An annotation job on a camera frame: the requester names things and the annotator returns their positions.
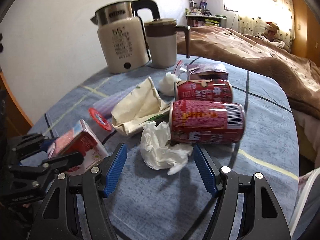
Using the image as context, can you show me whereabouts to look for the near red drink can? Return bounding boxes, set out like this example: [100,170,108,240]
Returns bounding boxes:
[169,100,246,145]

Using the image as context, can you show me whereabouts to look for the red foil cup lid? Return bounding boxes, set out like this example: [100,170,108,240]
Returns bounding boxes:
[88,107,112,132]

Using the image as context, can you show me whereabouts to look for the dotted window curtain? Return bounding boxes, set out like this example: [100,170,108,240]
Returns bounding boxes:
[236,0,295,49]

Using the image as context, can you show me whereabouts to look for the white brown lidded mug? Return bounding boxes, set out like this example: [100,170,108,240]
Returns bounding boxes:
[144,18,191,69]

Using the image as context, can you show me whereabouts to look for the white round trash bin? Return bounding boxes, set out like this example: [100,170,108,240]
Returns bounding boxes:
[289,168,319,239]

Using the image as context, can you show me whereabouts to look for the brown blanket on bed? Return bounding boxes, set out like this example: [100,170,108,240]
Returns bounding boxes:
[189,26,319,119]

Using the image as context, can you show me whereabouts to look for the cluttered green desk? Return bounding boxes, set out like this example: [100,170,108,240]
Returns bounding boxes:
[185,9,227,28]

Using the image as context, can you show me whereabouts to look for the blue plaid tablecloth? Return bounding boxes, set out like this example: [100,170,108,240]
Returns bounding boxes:
[30,64,299,239]

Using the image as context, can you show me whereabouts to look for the brown teddy bear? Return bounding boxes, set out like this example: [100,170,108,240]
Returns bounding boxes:
[260,22,280,42]

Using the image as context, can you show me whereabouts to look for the far red cartoon can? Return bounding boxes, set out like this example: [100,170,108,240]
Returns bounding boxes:
[174,79,233,103]

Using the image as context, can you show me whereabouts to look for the white tissue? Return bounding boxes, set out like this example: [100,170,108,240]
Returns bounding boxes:
[140,121,193,175]

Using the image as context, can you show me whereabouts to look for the cream electric kettle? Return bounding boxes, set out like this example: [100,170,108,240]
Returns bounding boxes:
[91,0,160,74]

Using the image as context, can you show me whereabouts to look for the small white tissue ball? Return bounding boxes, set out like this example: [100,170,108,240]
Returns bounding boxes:
[159,72,181,96]

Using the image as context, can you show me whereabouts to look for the purple milk carton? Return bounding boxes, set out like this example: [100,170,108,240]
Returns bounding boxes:
[187,63,229,80]

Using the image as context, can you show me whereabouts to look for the crushed cream paper cup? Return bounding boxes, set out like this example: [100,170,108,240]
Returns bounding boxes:
[111,77,170,136]

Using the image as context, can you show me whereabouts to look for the orange wooden wardrobe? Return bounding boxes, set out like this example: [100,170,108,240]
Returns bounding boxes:
[291,0,319,67]

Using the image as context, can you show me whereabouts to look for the red milk carton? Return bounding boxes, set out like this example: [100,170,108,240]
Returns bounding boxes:
[47,119,111,176]

